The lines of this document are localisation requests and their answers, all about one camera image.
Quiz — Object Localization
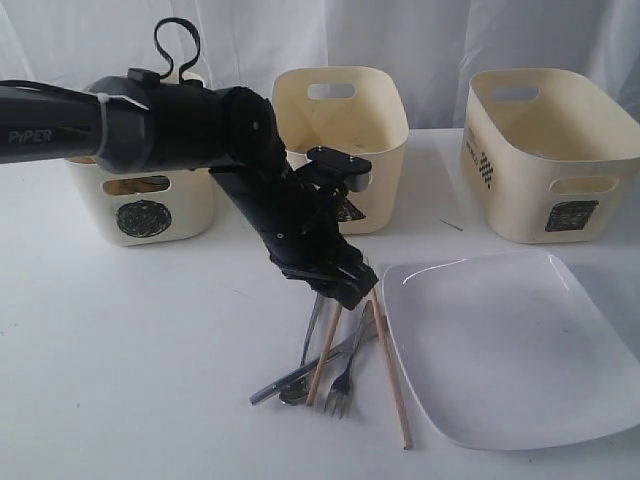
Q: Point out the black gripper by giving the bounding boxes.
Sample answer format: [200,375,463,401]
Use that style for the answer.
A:
[267,219,378,309]

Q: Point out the wooden chopstick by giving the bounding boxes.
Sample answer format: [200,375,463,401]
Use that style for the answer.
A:
[370,280,414,451]
[306,303,343,407]

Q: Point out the steel spoon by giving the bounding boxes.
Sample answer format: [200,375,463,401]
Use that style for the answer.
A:
[278,293,324,406]

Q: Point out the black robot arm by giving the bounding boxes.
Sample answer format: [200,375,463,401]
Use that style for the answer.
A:
[1,68,377,309]

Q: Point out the steel table knife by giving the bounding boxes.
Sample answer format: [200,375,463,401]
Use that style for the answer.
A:
[249,321,377,405]

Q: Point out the small thin needle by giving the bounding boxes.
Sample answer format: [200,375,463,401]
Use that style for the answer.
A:
[439,219,464,232]

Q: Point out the steel fork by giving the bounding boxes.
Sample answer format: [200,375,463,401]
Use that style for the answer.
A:
[323,300,374,419]

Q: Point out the white square plate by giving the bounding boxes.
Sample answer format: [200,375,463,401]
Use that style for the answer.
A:
[382,250,639,451]

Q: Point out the cream bin with triangle mark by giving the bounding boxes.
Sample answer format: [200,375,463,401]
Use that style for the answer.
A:
[272,66,409,235]

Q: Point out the cream bin with circle mark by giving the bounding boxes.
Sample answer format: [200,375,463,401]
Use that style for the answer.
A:
[67,72,214,246]

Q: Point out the cream bin with square mark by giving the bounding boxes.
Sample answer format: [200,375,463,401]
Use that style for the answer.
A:
[460,68,639,244]

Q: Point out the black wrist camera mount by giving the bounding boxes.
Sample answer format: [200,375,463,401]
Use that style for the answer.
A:
[296,146,372,196]

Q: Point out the black looped cable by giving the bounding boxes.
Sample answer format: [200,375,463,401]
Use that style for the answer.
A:
[152,17,201,84]

